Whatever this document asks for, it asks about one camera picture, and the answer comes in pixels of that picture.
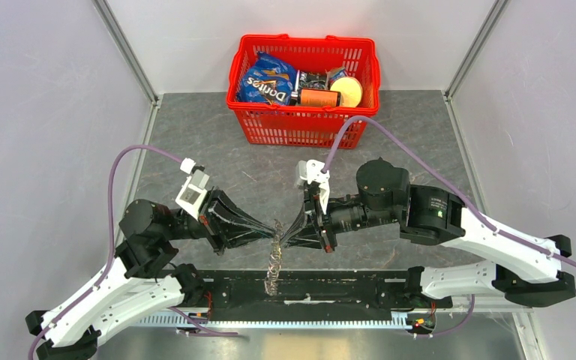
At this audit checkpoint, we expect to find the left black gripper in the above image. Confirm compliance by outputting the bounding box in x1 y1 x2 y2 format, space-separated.
163 184 278 254

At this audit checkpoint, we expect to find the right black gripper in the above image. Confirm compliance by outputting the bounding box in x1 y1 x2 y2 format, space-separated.
280 188 400 253

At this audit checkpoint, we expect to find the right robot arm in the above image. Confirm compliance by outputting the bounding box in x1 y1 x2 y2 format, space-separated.
280 158 576 308

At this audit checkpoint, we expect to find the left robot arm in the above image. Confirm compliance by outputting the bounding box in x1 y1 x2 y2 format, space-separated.
25 187 275 359

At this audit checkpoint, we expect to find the red plastic shopping basket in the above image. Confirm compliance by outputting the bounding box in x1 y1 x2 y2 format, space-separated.
226 34 381 147

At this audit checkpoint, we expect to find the orange can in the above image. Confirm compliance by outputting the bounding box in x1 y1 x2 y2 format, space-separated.
297 88 341 108

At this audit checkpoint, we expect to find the blue Doritos chip bag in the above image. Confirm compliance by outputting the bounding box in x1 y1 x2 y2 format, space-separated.
236 52 297 106

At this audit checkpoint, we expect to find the round yellow lid container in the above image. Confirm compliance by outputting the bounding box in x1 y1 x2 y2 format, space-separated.
330 76 363 107

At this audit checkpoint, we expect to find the dark printed snack packet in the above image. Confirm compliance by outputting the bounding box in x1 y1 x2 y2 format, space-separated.
295 70 328 92

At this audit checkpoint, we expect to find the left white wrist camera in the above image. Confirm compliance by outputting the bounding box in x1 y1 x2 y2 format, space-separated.
175 157 210 220

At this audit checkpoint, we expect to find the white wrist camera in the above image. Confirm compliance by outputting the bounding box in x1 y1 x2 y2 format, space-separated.
295 159 330 214
175 157 210 220

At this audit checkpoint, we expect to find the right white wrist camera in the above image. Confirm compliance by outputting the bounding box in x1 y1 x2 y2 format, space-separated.
295 159 330 214

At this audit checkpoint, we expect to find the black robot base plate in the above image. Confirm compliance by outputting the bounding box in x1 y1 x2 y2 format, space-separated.
181 269 455 320

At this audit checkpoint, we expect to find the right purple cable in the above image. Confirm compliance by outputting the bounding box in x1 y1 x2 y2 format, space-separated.
320 115 576 339

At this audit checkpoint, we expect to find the slotted metal cable duct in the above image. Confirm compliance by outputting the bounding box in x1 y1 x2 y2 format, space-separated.
130 310 431 332

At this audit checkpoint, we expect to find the left aluminium frame post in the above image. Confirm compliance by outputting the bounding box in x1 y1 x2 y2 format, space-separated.
92 0 160 106

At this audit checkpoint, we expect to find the aluminium frame post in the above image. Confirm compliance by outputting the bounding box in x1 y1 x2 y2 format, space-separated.
92 0 160 106
443 0 510 101

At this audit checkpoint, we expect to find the right aluminium frame post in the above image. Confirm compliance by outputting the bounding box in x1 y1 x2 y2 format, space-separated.
443 0 510 101

